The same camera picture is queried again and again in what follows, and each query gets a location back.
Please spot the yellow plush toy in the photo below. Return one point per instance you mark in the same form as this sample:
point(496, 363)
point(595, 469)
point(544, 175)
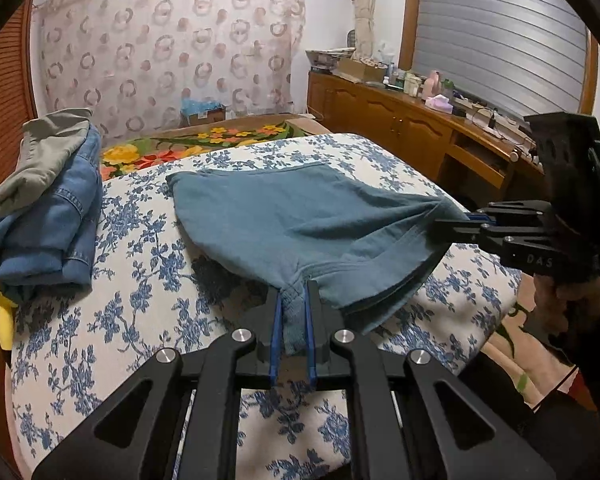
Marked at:
point(7, 323)

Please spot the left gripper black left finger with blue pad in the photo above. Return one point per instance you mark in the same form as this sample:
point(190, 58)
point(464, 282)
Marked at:
point(177, 412)

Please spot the person's right hand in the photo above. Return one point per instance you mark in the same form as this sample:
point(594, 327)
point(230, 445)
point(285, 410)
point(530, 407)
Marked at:
point(568, 314)

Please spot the brown louvered wardrobe door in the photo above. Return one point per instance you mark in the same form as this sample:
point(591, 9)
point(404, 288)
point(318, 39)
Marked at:
point(17, 104)

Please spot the cardboard box on cabinet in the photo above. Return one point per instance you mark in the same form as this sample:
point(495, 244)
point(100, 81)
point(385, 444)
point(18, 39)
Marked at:
point(362, 71)

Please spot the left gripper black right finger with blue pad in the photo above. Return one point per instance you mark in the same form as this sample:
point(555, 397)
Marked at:
point(408, 416)

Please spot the wooden sideboard cabinet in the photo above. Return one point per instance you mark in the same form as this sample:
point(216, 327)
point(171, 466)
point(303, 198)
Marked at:
point(467, 162)

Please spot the blue denim jeans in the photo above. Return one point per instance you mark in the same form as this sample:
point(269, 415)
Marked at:
point(52, 241)

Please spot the cardboard box with blue bag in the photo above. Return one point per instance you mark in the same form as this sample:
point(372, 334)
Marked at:
point(196, 113)

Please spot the pink bottle on cabinet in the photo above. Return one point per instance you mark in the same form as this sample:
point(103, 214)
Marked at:
point(431, 86)

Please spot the grey-green folded garment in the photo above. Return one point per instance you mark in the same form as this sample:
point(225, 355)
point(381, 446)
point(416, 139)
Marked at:
point(47, 144)

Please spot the pink circle pattern curtain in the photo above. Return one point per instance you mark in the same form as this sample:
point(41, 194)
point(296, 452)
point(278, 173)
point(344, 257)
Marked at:
point(136, 64)

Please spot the teal pants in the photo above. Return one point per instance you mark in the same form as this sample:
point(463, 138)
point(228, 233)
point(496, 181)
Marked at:
point(367, 249)

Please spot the grey roller window blind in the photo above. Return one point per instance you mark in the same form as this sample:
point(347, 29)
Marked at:
point(525, 57)

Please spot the pink tissue pack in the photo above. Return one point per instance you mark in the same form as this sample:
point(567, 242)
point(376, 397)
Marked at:
point(440, 103)

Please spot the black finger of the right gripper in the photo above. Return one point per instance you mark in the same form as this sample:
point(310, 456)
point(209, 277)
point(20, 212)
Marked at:
point(444, 232)

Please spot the colourful flower blanket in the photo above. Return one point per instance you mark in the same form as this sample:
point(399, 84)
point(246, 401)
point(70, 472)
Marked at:
point(171, 145)

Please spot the blue floral bed sheet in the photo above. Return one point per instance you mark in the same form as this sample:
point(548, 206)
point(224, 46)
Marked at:
point(153, 289)

